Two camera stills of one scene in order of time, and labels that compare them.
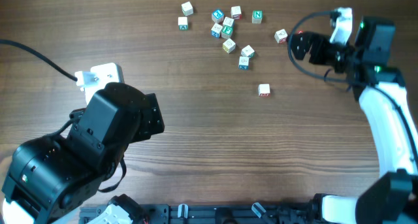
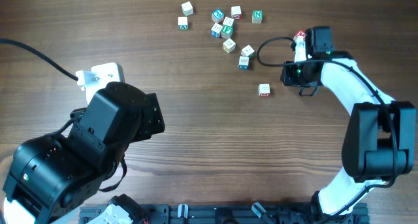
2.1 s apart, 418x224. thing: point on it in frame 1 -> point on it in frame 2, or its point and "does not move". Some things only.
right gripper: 317,42 -> 286,78
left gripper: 146,128 does not move
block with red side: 236,12 does not move
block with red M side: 264,90 does not move
